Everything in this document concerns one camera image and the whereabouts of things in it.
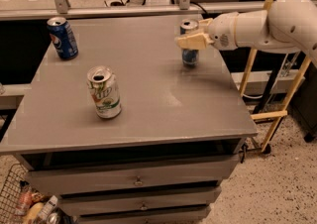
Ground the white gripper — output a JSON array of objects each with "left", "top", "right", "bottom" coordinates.
[{"left": 175, "top": 12, "right": 239, "bottom": 51}]

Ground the red bull can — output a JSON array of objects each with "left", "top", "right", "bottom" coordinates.
[{"left": 180, "top": 19, "right": 199, "bottom": 67}]

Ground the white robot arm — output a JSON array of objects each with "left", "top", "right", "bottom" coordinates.
[{"left": 175, "top": 0, "right": 317, "bottom": 65}]

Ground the white green 7up can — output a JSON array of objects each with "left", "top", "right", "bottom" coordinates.
[{"left": 87, "top": 65, "right": 121, "bottom": 119}]

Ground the blue pepsi can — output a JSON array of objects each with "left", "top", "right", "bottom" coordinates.
[{"left": 47, "top": 17, "right": 78, "bottom": 59}]

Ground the grey drawer cabinet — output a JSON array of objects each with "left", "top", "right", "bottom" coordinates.
[{"left": 1, "top": 16, "right": 257, "bottom": 224}]

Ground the white carton in basket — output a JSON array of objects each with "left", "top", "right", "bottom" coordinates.
[{"left": 34, "top": 195, "right": 58, "bottom": 224}]

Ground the snack packet in basket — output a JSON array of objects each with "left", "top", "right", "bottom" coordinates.
[{"left": 15, "top": 183, "right": 32, "bottom": 216}]

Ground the yellow item in basket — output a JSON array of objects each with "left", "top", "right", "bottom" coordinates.
[{"left": 23, "top": 202, "right": 44, "bottom": 224}]

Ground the black cable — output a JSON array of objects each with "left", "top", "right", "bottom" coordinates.
[{"left": 190, "top": 2, "right": 211, "bottom": 19}]

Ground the wooden frame cart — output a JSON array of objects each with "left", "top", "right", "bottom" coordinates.
[{"left": 238, "top": 0, "right": 313, "bottom": 154}]

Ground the wire basket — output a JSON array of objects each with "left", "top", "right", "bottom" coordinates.
[{"left": 0, "top": 164, "right": 27, "bottom": 224}]

